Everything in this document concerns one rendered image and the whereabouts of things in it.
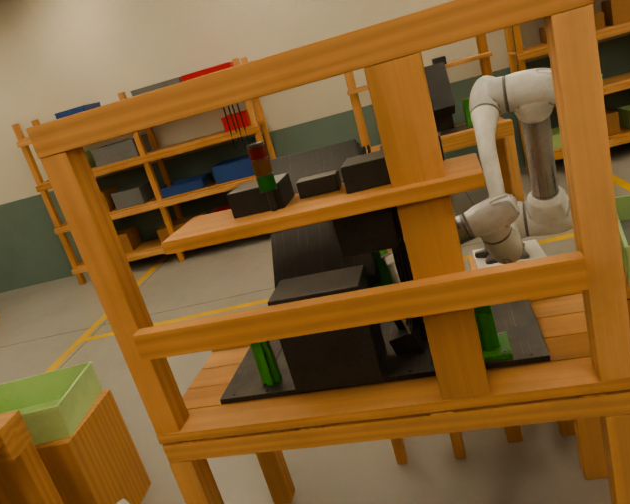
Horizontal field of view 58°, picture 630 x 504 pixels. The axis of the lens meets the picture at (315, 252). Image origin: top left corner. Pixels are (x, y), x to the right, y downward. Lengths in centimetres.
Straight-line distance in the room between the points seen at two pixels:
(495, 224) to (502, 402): 53
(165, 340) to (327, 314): 51
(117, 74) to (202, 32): 125
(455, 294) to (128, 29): 688
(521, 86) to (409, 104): 80
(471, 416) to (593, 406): 33
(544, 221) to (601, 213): 98
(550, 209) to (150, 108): 162
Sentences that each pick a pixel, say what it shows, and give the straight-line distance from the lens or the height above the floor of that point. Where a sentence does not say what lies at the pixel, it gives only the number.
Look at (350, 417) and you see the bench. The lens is 185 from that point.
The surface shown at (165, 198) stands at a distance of 749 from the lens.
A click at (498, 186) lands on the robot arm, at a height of 134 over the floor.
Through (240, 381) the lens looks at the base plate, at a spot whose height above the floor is 90.
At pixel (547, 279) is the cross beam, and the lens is 157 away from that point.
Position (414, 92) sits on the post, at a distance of 148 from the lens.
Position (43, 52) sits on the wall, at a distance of 853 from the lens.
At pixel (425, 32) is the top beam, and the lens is 147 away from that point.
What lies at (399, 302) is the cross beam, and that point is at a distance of 158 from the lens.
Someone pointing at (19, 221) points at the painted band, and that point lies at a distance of 922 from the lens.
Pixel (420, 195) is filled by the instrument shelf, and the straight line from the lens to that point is 148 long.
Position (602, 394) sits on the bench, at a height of 84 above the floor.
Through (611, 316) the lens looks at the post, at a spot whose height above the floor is 107.
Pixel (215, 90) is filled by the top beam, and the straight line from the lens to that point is 157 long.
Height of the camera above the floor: 189
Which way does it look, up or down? 17 degrees down
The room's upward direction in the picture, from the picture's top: 16 degrees counter-clockwise
